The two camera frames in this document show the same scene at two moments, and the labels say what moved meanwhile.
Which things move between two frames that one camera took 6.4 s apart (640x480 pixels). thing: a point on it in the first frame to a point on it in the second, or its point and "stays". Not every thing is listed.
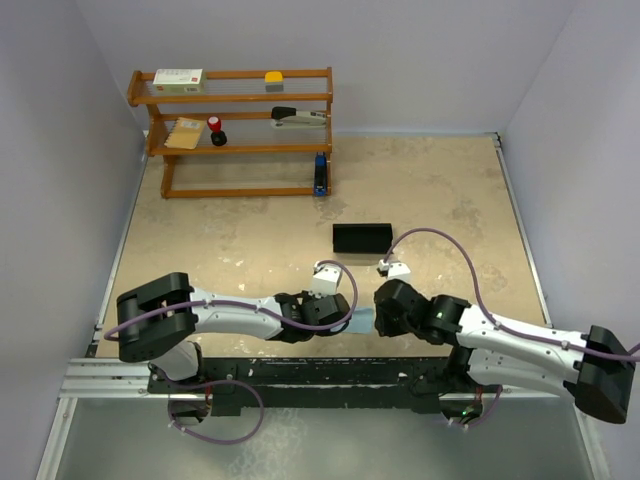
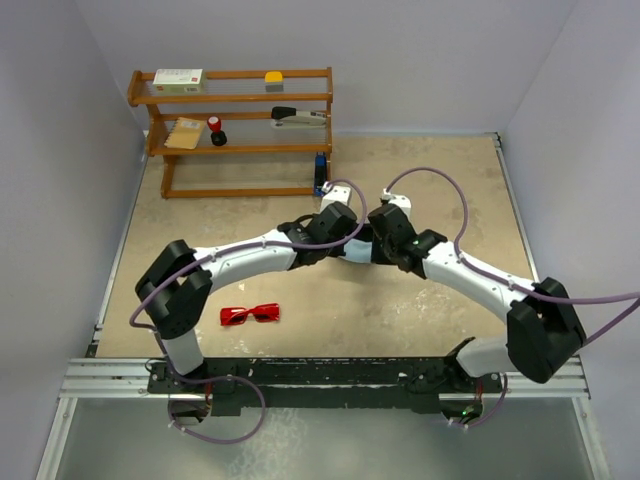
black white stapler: (283, 117) stays
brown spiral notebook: (186, 133) stays
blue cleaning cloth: (361, 321) to (358, 251)
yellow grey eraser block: (274, 81) stays
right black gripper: (383, 325) to (377, 256)
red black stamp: (218, 136) stays
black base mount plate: (316, 386) stays
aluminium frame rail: (121, 377) stays
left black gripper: (306, 297) to (337, 251)
